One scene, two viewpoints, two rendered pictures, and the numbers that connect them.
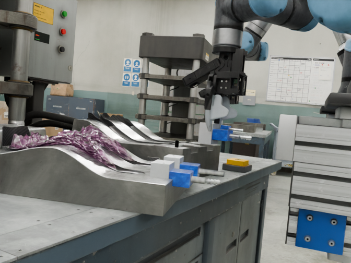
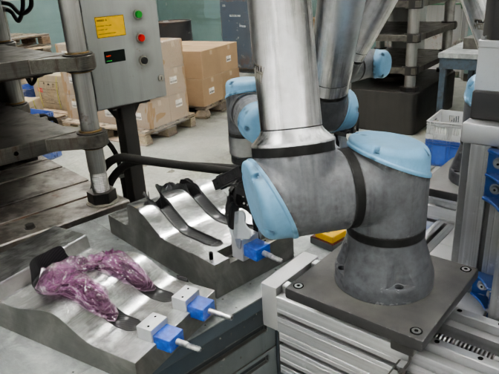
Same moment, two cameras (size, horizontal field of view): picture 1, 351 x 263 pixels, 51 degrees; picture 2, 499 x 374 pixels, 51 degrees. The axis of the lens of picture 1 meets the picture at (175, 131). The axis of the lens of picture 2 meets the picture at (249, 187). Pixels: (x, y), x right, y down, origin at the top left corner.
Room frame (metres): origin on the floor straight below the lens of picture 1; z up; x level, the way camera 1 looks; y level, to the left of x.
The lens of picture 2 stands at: (-0.02, -0.47, 1.49)
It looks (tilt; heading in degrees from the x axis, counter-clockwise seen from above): 22 degrees down; 21
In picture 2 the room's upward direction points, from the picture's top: 3 degrees counter-clockwise
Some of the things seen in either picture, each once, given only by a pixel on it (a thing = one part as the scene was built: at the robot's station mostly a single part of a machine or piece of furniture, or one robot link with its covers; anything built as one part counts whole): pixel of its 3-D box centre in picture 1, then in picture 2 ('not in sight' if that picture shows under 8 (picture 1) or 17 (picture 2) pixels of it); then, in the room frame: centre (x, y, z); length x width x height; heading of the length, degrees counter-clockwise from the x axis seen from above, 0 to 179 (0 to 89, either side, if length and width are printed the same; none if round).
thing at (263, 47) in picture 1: (252, 50); (365, 64); (1.45, -0.27, 1.25); 0.11 x 0.11 x 0.08; 65
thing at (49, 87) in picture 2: not in sight; (63, 88); (5.08, 3.73, 0.34); 0.63 x 0.45 x 0.40; 73
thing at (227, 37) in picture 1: (227, 40); (248, 144); (0.94, -0.11, 1.17); 0.08 x 0.08 x 0.05
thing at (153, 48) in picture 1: (179, 109); (401, 12); (5.78, -0.04, 1.03); 1.54 x 0.94 x 2.06; 163
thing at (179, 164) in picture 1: (194, 170); (205, 309); (0.80, -0.05, 0.86); 0.13 x 0.05 x 0.05; 79
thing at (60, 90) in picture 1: (62, 89); not in sight; (8.15, 2.60, 1.26); 0.42 x 0.33 x 0.29; 73
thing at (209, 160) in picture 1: (130, 144); (194, 222); (1.14, 0.14, 0.87); 0.50 x 0.26 x 0.14; 62
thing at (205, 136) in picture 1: (226, 135); (260, 251); (0.93, -0.13, 0.93); 0.13 x 0.05 x 0.05; 63
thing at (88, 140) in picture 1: (71, 140); (89, 274); (0.79, 0.22, 0.90); 0.26 x 0.18 x 0.08; 79
